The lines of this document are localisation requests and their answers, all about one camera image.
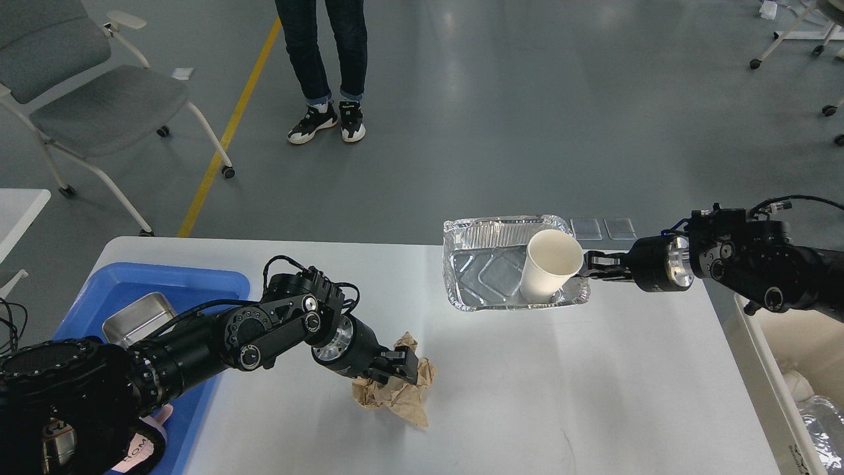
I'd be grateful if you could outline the person in dark clothes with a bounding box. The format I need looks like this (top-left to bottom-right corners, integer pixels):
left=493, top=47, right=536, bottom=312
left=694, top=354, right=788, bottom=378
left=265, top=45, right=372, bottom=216
left=274, top=0, right=369, bottom=145

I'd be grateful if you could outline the brown paper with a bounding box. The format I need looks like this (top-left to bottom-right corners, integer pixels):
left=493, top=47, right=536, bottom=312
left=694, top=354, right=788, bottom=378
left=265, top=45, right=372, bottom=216
left=351, top=358, right=438, bottom=429

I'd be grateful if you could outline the crumpled foil in bin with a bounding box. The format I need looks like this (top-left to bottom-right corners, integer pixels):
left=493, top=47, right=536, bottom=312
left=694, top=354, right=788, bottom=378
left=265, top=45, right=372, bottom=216
left=797, top=396, right=843, bottom=474

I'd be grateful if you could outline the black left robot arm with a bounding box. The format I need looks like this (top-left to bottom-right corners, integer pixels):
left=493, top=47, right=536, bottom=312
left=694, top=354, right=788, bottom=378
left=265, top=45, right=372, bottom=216
left=1, top=267, right=419, bottom=474

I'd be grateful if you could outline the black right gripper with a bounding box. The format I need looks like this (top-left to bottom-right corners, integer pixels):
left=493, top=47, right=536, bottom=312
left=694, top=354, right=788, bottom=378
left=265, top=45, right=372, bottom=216
left=583, top=235, right=694, bottom=292

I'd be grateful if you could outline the pink ribbed mug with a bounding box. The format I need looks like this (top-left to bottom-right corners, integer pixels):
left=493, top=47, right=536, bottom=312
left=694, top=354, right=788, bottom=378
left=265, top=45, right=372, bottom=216
left=112, top=404, right=173, bottom=474

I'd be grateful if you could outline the white paper cup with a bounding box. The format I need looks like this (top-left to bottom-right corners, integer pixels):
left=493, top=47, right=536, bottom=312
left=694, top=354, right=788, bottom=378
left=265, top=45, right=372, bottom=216
left=519, top=229, right=583, bottom=303

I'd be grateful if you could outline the blue plastic tray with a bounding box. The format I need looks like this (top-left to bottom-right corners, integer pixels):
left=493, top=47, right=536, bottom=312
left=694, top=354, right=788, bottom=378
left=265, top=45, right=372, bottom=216
left=53, top=262, right=251, bottom=474

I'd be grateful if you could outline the aluminium foil tray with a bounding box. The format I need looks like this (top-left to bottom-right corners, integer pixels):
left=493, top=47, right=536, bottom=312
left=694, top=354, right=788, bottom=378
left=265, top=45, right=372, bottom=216
left=443, top=214, right=591, bottom=311

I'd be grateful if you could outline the clear floor plate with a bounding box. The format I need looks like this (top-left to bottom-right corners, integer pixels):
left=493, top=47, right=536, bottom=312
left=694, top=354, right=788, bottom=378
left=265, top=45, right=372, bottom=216
left=603, top=217, right=637, bottom=241
left=570, top=218, right=603, bottom=241

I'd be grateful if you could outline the white cup in bin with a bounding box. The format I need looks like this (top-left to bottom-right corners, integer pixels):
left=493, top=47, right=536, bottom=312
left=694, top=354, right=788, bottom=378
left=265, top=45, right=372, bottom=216
left=783, top=369, right=815, bottom=404

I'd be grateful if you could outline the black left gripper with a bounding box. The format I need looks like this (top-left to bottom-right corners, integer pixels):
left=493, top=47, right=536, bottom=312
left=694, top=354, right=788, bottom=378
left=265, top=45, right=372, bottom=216
left=313, top=315, right=419, bottom=385

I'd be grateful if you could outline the white plastic bin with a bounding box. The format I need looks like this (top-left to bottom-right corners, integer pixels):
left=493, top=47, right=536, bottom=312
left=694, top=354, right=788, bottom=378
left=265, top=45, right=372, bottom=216
left=714, top=296, right=843, bottom=474

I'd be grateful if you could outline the small stainless steel tray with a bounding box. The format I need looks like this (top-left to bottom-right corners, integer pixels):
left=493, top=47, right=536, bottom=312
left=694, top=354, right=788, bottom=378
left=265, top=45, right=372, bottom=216
left=102, top=292, right=177, bottom=348

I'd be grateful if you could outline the grey office chair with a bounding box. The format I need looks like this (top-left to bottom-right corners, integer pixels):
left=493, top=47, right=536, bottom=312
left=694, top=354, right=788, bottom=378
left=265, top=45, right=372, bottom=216
left=1, top=1, right=235, bottom=236

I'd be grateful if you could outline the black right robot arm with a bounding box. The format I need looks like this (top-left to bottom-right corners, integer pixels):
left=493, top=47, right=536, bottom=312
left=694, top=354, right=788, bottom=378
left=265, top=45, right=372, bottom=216
left=579, top=195, right=843, bottom=321

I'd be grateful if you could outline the black cable bundle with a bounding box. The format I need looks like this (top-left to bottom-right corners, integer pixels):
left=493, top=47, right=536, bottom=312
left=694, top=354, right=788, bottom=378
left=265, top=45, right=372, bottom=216
left=0, top=297, right=28, bottom=357

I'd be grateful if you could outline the white wheeled chair base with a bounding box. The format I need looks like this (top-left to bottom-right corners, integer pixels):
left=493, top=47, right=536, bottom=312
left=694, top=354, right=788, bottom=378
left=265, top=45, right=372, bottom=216
left=748, top=1, right=842, bottom=153

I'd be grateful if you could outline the white side table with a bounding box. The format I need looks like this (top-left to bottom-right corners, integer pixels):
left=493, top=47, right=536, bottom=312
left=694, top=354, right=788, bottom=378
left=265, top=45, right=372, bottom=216
left=1, top=187, right=51, bottom=263

